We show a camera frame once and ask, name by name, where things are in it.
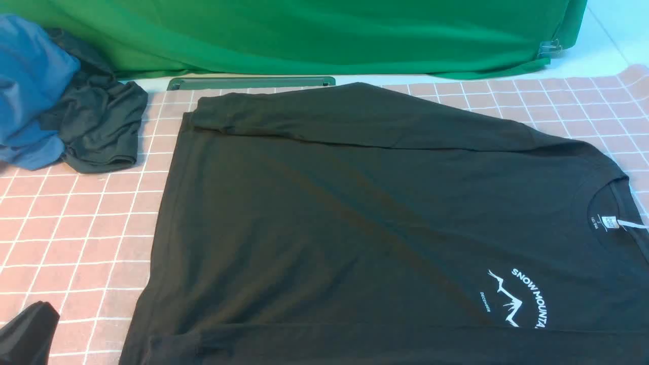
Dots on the green plastic tray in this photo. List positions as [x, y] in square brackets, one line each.
[205, 83]

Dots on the green backdrop cloth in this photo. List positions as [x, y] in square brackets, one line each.
[461, 40]

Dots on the dark gray long-sleeved shirt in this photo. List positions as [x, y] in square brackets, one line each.
[358, 225]

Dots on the metal binder clip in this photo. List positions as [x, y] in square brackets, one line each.
[548, 49]

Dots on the dark gray crumpled garment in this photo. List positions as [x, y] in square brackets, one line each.
[98, 118]

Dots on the pink grid-patterned tablecloth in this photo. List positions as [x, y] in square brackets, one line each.
[82, 242]

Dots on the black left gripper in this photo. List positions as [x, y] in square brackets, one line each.
[28, 337]

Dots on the blue garment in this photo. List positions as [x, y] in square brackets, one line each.
[34, 75]

